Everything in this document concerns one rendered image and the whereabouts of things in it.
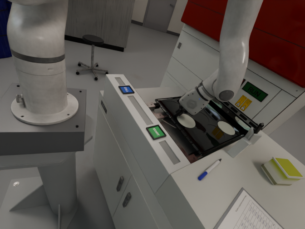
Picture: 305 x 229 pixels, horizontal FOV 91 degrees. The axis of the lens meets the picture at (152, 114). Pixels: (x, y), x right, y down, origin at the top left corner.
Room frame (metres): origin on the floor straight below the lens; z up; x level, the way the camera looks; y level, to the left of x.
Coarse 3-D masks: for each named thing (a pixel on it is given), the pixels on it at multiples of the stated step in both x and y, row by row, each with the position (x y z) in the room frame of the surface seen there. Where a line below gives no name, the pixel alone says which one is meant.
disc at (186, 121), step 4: (180, 116) 0.63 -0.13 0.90; (184, 116) 0.64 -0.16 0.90; (188, 116) 0.66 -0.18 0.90; (180, 120) 0.59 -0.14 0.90; (184, 120) 0.61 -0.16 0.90; (188, 120) 0.62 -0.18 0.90; (192, 120) 0.64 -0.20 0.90; (184, 124) 0.58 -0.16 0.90; (188, 124) 0.59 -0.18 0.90; (192, 124) 0.60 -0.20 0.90
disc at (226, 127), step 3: (219, 123) 0.71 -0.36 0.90; (222, 123) 0.72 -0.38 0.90; (225, 123) 0.73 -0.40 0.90; (219, 126) 0.68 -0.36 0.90; (222, 126) 0.69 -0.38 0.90; (225, 126) 0.70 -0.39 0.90; (228, 126) 0.71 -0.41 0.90; (231, 126) 0.73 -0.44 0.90; (222, 129) 0.66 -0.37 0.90; (225, 129) 0.67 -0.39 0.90; (228, 129) 0.68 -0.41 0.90; (231, 129) 0.70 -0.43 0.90; (225, 132) 0.65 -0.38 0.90; (228, 132) 0.66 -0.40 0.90; (231, 132) 0.67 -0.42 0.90; (234, 132) 0.68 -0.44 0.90
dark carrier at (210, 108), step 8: (168, 104) 0.69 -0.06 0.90; (176, 104) 0.72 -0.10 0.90; (208, 104) 0.87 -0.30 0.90; (168, 112) 0.62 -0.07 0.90; (200, 112) 0.74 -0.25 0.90; (208, 112) 0.78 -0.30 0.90; (216, 112) 0.81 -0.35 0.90; (176, 120) 0.58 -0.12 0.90; (200, 120) 0.66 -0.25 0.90; (208, 120) 0.69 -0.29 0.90; (216, 120) 0.72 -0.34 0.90; (224, 120) 0.76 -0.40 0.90; (184, 128) 0.55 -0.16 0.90; (192, 128) 0.57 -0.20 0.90; (200, 128) 0.60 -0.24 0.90; (208, 128) 0.63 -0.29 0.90; (216, 128) 0.65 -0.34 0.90; (192, 136) 0.52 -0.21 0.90; (200, 136) 0.54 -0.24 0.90; (208, 136) 0.56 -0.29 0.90; (216, 136) 0.59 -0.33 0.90; (224, 136) 0.61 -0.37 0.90; (232, 136) 0.64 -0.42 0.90; (200, 144) 0.49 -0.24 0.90; (208, 144) 0.51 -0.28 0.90; (216, 144) 0.53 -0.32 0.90
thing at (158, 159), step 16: (112, 80) 0.60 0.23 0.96; (112, 96) 0.56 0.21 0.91; (128, 96) 0.54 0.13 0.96; (112, 112) 0.54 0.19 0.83; (128, 112) 0.45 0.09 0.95; (144, 112) 0.48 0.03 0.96; (128, 128) 0.42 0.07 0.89; (144, 128) 0.39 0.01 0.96; (128, 144) 0.40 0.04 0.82; (144, 144) 0.35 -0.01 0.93; (160, 144) 0.35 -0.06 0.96; (176, 144) 0.37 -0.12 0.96; (144, 160) 0.32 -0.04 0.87; (160, 160) 0.29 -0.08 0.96; (176, 160) 0.31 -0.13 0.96; (160, 176) 0.27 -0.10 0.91
